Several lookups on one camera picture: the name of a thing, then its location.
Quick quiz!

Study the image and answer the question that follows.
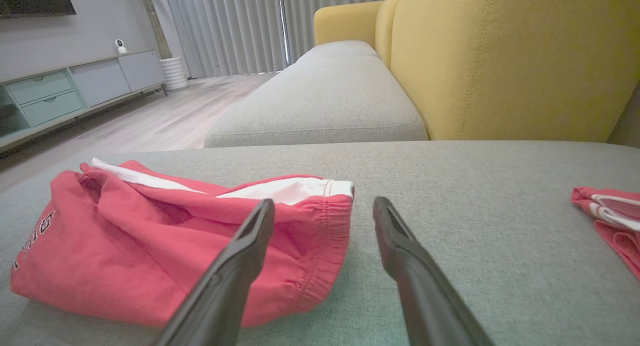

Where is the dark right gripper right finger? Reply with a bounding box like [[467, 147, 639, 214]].
[[372, 196, 496, 346]]

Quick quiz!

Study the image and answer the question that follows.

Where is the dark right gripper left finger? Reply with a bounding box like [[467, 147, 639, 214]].
[[150, 198, 276, 346]]

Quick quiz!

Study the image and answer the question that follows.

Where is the red shorts white stripe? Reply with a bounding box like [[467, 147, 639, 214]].
[[9, 157, 356, 330]]

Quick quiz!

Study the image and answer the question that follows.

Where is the red basketball jersey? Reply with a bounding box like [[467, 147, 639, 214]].
[[571, 186, 640, 282]]

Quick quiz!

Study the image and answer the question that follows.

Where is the large grey sofa ottoman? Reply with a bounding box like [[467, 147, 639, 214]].
[[0, 139, 640, 346]]

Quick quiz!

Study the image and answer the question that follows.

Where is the grey sofa seat cushion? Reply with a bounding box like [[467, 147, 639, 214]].
[[203, 54, 430, 149], [294, 39, 382, 63]]

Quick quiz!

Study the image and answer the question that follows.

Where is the white ribbed vase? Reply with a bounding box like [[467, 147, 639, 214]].
[[158, 55, 190, 92]]

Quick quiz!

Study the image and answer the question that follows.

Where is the pale green tv cabinet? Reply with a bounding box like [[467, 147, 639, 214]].
[[0, 48, 169, 155]]

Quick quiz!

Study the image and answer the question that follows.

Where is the grey cabinet door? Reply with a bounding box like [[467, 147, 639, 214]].
[[69, 58, 133, 108], [117, 50, 166, 92]]

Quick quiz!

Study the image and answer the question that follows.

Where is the pale green cabinet drawer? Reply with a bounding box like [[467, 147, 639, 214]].
[[5, 69, 75, 106], [20, 89, 86, 128]]

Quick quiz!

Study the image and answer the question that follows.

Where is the yellow sofa backrest cushion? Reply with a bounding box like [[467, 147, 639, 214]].
[[374, 0, 407, 70], [389, 0, 640, 143]]

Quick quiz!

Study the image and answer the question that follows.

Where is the grey pleated curtain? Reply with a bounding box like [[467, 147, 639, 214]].
[[149, 0, 289, 80], [280, 0, 402, 65]]

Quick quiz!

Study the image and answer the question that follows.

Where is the brown wooden column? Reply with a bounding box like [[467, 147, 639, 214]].
[[137, 0, 174, 61]]

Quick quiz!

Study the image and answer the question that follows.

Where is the yellow sofa armrest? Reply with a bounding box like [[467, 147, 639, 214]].
[[313, 0, 385, 50]]

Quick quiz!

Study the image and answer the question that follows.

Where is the black wall television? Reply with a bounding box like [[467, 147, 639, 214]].
[[0, 0, 78, 20]]

